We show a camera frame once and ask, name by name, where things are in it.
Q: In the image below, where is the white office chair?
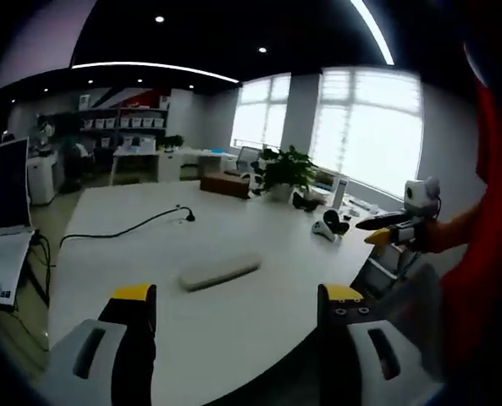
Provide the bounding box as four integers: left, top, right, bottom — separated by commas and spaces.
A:
234, 145, 269, 196

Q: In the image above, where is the white VR controller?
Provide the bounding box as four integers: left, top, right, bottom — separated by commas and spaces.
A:
311, 220, 338, 243

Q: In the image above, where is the white upright box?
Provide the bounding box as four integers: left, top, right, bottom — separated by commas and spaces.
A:
332, 177, 350, 211

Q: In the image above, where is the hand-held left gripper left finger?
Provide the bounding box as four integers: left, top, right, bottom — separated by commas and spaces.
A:
41, 283, 158, 406

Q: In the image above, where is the green potted plant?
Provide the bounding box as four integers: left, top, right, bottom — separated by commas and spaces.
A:
256, 144, 320, 203

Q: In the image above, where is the white counter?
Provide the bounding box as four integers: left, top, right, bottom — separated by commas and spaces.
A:
25, 151, 69, 207

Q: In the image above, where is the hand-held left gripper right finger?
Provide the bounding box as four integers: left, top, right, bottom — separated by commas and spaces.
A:
317, 283, 447, 406

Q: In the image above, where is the cardboard box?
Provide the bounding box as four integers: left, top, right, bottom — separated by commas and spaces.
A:
199, 172, 252, 200

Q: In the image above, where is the black laptop power cable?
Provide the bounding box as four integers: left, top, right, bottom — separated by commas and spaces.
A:
29, 233, 58, 306

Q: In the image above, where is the black table power cable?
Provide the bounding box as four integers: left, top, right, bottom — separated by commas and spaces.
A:
59, 205, 196, 251

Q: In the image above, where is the beige cutlery case base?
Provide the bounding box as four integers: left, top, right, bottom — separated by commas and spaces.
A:
179, 262, 263, 293

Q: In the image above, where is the large bright window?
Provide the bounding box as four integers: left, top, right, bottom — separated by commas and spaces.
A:
230, 66, 426, 200

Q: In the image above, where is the curved ceiling light strip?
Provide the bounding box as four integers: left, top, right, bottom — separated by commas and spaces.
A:
350, 0, 396, 67
69, 61, 240, 84

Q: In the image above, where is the storage shelf rack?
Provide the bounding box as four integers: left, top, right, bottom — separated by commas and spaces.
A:
78, 90, 170, 150

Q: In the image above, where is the white cabinet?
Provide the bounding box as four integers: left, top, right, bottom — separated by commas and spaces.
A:
157, 149, 183, 182

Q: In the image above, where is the small leafy cabinet plant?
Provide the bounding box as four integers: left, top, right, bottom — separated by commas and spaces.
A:
158, 134, 185, 151

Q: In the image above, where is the white laptop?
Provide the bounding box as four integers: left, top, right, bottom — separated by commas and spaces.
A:
0, 135, 36, 313

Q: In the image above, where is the white table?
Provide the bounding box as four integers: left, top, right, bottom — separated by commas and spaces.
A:
109, 149, 159, 186

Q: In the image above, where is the person in red shirt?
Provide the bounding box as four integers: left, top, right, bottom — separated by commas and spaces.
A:
439, 41, 502, 370

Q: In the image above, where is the row of white storage bins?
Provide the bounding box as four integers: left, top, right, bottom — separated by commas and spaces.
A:
80, 95, 168, 147

